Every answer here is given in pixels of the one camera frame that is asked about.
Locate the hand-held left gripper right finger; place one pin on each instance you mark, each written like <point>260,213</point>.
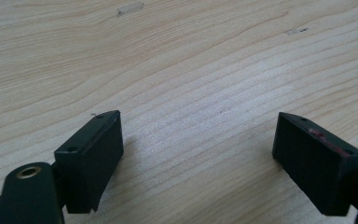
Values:
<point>315,169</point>

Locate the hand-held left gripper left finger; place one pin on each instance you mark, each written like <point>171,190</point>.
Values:
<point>88,161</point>

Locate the clear tape strip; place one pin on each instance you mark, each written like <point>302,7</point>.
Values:
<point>130,8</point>

